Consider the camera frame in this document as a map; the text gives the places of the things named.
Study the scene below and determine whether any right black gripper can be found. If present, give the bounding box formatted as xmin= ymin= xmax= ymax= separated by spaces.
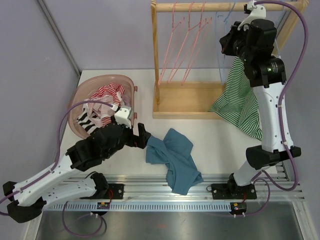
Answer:
xmin=220 ymin=22 xmax=253 ymax=65

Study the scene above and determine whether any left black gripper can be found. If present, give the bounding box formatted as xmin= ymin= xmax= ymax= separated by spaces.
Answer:
xmin=104 ymin=115 xmax=151 ymax=160

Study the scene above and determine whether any blue tank top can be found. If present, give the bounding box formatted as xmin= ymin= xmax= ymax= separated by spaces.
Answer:
xmin=145 ymin=128 xmax=204 ymax=196

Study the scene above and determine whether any pink hanger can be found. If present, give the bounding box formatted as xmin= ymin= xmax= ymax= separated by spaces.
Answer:
xmin=167 ymin=2 xmax=200 ymax=83
xmin=158 ymin=2 xmax=185 ymax=86
xmin=181 ymin=1 xmax=212 ymax=85

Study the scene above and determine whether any lilac tank top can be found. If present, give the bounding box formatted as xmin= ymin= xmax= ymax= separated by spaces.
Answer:
xmin=121 ymin=94 xmax=132 ymax=107

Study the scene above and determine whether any red white striped tank top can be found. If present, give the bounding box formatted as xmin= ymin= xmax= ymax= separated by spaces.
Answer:
xmin=83 ymin=82 xmax=125 ymax=128

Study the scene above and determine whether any black white striped tank top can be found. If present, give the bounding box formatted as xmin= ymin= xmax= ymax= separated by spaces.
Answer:
xmin=76 ymin=109 xmax=98 ymax=135

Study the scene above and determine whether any green white striped tank top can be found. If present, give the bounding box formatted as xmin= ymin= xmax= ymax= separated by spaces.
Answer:
xmin=208 ymin=57 xmax=263 ymax=141

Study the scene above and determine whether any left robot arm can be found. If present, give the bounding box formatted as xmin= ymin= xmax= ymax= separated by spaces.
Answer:
xmin=1 ymin=123 xmax=151 ymax=223

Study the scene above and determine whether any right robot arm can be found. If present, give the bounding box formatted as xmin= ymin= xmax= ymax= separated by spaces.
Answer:
xmin=209 ymin=19 xmax=302 ymax=198

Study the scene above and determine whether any wooden clothes rack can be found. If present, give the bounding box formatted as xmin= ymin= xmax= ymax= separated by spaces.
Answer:
xmin=150 ymin=0 xmax=310 ymax=120

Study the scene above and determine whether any pink plastic basin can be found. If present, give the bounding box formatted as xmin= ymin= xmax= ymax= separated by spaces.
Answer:
xmin=67 ymin=74 xmax=138 ymax=139

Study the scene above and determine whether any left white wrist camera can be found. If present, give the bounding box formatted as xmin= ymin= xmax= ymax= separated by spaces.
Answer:
xmin=110 ymin=104 xmax=134 ymax=129

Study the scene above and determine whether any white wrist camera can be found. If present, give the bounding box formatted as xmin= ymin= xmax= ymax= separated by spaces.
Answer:
xmin=237 ymin=0 xmax=267 ymax=31
xmin=110 ymin=104 xmax=134 ymax=129

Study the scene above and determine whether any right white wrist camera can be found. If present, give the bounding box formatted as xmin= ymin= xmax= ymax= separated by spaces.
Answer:
xmin=237 ymin=0 xmax=267 ymax=31

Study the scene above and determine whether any white slotted cable duct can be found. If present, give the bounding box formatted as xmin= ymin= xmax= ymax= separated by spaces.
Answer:
xmin=49 ymin=201 xmax=231 ymax=212

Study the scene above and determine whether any aluminium mounting rail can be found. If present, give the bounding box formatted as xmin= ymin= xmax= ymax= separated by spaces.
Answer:
xmin=104 ymin=171 xmax=305 ymax=202

